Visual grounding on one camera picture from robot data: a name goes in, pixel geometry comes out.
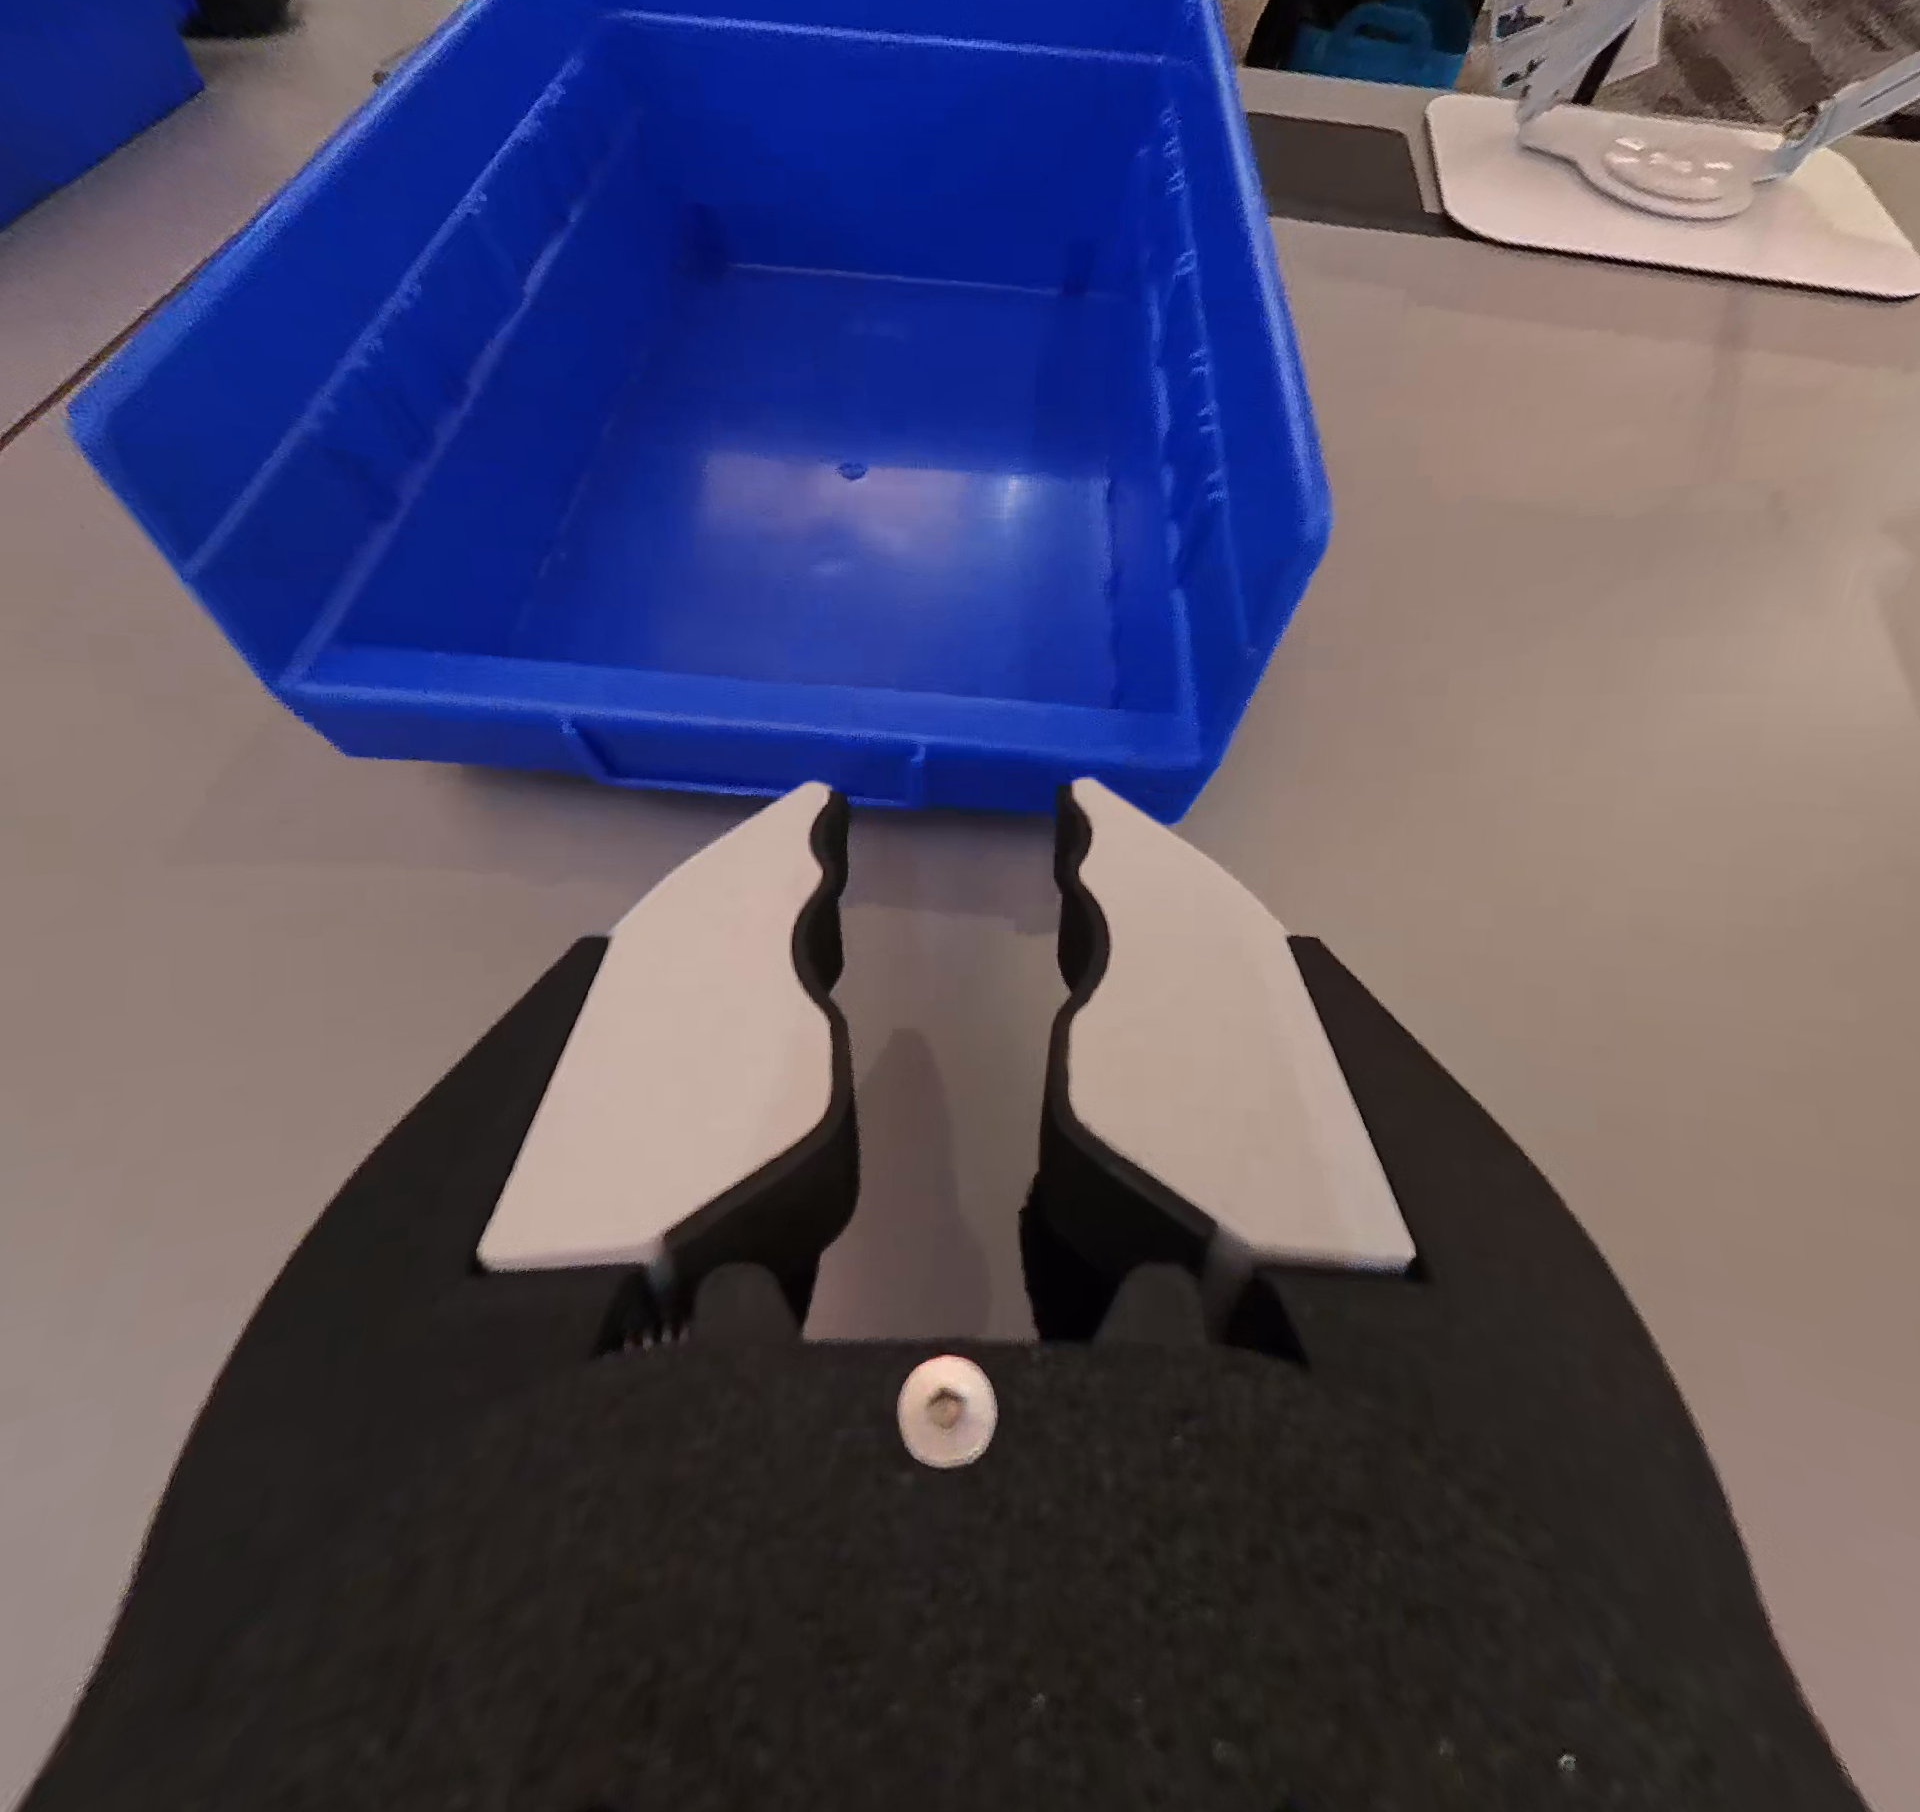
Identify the black desk mat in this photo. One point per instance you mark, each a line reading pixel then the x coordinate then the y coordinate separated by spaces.
pixel 1336 170

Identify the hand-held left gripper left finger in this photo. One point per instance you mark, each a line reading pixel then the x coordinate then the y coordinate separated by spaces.
pixel 674 1077

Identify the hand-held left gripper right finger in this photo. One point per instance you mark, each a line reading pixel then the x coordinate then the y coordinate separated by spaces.
pixel 1230 1077

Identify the teal bag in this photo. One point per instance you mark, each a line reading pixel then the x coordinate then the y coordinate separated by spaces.
pixel 1379 33

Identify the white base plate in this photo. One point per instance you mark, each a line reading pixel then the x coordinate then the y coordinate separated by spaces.
pixel 1501 193

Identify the blue plastic bin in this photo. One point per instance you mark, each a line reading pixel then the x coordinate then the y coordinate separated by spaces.
pixel 76 43
pixel 840 522

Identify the white document holder stand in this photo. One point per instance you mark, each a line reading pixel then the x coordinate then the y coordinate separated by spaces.
pixel 1666 177

